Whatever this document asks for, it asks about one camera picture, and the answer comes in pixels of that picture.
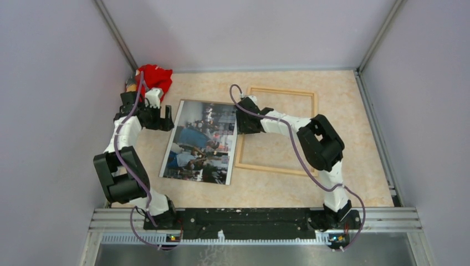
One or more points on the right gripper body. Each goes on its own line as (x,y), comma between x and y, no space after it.
(243,127)

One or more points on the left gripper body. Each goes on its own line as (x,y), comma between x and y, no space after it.
(152,116)

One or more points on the printed photo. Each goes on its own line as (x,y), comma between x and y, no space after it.
(202,144)

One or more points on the wooden picture frame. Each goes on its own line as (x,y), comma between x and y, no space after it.
(239,153)

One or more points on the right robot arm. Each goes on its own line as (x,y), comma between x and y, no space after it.
(316,144)

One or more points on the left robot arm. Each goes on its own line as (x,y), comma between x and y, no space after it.
(120,171)

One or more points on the red cloth doll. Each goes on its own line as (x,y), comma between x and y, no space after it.
(150,76)

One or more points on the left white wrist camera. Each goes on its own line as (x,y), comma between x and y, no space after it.
(153,98)

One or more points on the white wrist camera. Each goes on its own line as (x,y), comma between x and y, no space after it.
(153,98)
(249,101)

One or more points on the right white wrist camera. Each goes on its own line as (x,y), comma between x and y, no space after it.
(249,101)

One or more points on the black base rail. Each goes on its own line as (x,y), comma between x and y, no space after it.
(252,223)

